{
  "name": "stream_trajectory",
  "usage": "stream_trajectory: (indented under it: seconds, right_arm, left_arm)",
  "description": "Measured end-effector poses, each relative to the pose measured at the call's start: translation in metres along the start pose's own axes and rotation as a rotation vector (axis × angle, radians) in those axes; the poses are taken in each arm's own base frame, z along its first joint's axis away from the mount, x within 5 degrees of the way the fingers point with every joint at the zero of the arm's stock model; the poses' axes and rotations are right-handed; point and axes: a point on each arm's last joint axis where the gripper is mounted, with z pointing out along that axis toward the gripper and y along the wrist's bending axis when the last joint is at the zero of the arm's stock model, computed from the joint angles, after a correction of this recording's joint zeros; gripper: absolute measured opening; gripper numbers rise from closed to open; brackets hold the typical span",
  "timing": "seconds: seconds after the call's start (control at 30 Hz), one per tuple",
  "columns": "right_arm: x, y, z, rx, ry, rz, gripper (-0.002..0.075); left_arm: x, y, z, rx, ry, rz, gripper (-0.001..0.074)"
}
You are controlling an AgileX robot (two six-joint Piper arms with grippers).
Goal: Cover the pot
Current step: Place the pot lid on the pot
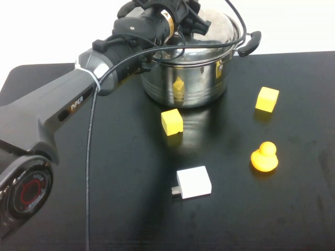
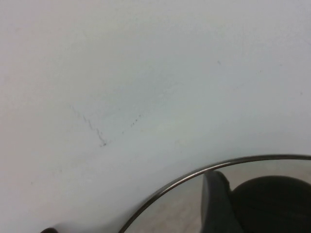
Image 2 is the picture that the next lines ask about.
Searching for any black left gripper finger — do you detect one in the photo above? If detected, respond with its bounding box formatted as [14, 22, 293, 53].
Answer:
[201, 171, 243, 233]

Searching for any stainless steel pot lid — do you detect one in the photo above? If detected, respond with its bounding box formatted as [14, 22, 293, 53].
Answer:
[119, 154, 311, 233]

